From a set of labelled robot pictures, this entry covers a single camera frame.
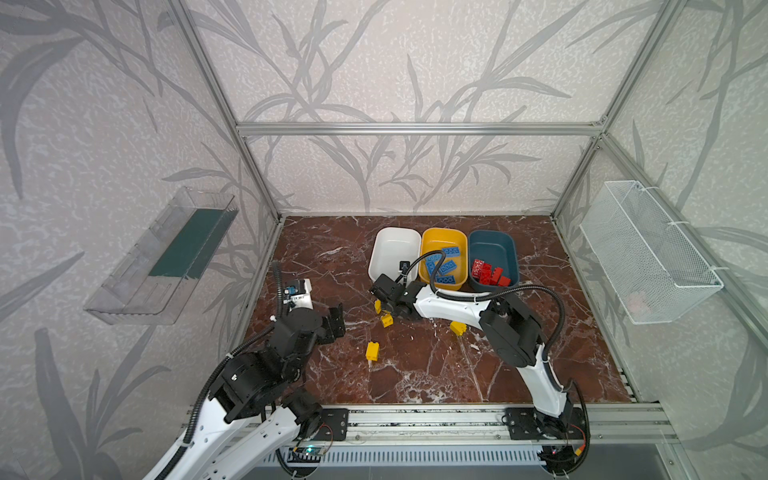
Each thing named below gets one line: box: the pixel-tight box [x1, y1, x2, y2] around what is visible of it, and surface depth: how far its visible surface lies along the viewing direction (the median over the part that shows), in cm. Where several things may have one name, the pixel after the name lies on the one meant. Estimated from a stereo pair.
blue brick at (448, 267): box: [439, 260, 457, 275], surface depth 104 cm
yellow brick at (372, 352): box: [366, 341, 380, 361], surface depth 86 cm
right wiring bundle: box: [537, 423, 590, 475], surface depth 72 cm
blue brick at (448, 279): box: [436, 275, 456, 284], surface depth 101 cm
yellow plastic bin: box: [419, 228, 469, 291], surface depth 107 cm
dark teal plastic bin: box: [468, 230, 520, 292], surface depth 107 cm
